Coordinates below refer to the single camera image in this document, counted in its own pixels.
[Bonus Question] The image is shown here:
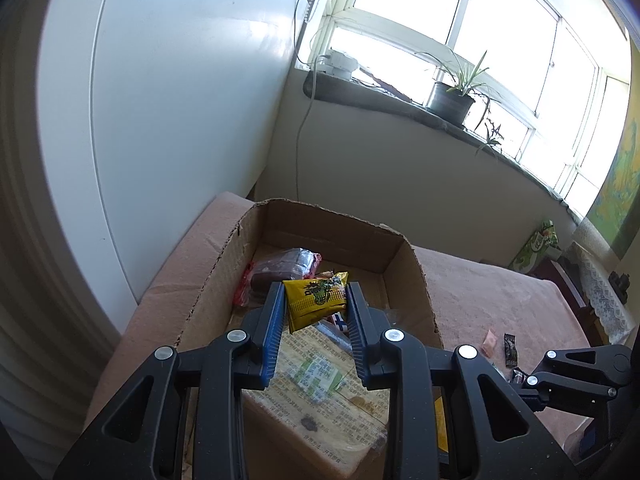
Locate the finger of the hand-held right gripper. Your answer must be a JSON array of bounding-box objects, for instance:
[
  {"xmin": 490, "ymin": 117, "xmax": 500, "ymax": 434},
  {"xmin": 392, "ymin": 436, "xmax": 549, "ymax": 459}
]
[{"xmin": 518, "ymin": 342, "xmax": 635, "ymax": 415}]

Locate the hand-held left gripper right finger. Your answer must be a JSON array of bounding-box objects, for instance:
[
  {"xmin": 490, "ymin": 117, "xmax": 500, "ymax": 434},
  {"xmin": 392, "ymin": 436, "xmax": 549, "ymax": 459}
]
[{"xmin": 345, "ymin": 281, "xmax": 582, "ymax": 480}]

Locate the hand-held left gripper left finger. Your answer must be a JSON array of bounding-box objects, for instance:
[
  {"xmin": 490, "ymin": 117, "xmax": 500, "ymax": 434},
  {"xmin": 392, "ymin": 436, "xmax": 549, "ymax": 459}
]
[{"xmin": 52, "ymin": 281, "xmax": 288, "ymax": 480}]

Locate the yellow snack packet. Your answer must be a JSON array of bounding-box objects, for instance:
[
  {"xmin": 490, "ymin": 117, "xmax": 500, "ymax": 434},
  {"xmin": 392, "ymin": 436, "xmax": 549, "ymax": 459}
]
[{"xmin": 282, "ymin": 271, "xmax": 350, "ymax": 334}]

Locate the red snack stick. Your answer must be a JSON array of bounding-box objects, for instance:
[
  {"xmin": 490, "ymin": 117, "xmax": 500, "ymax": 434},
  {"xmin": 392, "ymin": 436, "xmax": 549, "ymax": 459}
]
[{"xmin": 232, "ymin": 261, "xmax": 257, "ymax": 309}]

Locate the dark red snack packet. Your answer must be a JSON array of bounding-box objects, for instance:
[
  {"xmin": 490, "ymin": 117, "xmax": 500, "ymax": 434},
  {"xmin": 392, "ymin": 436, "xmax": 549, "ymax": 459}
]
[{"xmin": 250, "ymin": 248, "xmax": 322, "ymax": 289}]

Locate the brown cardboard box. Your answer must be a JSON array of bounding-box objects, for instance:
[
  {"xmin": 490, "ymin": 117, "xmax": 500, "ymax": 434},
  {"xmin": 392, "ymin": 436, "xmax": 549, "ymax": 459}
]
[{"xmin": 175, "ymin": 198, "xmax": 443, "ymax": 480}]

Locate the large clear cracker packet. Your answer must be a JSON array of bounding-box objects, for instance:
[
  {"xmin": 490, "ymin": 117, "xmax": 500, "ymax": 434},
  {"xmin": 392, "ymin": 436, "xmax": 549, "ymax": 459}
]
[{"xmin": 242, "ymin": 319, "xmax": 392, "ymax": 479}]

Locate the white lace covered side table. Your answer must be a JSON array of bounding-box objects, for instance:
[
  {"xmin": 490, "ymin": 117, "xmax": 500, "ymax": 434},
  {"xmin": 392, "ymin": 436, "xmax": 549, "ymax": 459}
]
[{"xmin": 570, "ymin": 220, "xmax": 638, "ymax": 346}]

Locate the dark teapot ornament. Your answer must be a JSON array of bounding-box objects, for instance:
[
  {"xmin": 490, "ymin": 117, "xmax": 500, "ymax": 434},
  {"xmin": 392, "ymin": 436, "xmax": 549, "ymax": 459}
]
[{"xmin": 608, "ymin": 270, "xmax": 632, "ymax": 303}]

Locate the green gift bag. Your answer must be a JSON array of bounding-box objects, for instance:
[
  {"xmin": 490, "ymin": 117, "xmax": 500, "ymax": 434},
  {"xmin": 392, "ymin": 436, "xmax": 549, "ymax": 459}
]
[{"xmin": 509, "ymin": 220, "xmax": 560, "ymax": 275}]

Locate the white cabinet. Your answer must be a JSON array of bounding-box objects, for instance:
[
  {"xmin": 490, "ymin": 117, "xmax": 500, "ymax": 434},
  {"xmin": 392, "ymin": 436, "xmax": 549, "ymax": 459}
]
[{"xmin": 37, "ymin": 0, "xmax": 301, "ymax": 321}]

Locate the potted spider plant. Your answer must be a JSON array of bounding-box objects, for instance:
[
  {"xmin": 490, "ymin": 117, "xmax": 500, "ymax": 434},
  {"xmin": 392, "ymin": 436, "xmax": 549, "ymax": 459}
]
[{"xmin": 415, "ymin": 49, "xmax": 506, "ymax": 157}]

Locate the white power box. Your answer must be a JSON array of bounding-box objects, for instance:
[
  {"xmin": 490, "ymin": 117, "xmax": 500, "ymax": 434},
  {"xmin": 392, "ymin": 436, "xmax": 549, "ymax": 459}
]
[{"xmin": 320, "ymin": 50, "xmax": 360, "ymax": 81}]

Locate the landscape wall painting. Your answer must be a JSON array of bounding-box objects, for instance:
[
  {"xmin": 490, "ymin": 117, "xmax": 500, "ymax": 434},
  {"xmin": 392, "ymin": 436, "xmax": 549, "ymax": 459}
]
[{"xmin": 585, "ymin": 45, "xmax": 640, "ymax": 261}]

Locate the white window frame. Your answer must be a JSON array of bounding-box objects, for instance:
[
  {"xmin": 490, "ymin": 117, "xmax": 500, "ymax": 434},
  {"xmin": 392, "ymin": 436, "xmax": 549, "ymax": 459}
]
[{"xmin": 295, "ymin": 0, "xmax": 632, "ymax": 213}]

